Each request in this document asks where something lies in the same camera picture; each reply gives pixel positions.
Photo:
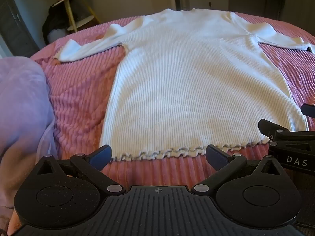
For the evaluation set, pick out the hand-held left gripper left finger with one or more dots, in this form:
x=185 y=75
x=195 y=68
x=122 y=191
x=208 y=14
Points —
x=102 y=157

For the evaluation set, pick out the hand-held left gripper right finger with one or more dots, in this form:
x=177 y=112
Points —
x=216 y=157

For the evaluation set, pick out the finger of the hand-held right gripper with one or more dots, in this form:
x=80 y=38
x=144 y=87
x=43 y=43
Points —
x=308 y=110
x=272 y=127

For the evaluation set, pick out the white ribbed knit dress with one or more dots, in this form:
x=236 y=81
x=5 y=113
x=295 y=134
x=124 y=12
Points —
x=196 y=78

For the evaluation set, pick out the pink ribbed blanket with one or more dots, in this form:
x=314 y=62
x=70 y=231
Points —
x=81 y=91

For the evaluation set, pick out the person's lilac garment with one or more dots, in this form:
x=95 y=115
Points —
x=22 y=118

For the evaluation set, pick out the white plastic container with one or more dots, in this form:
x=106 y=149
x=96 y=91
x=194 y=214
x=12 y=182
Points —
x=57 y=35

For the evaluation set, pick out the white two-tier side table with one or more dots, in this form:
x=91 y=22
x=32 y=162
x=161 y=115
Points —
x=71 y=12

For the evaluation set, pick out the grey door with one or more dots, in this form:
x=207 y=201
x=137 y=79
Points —
x=14 y=17

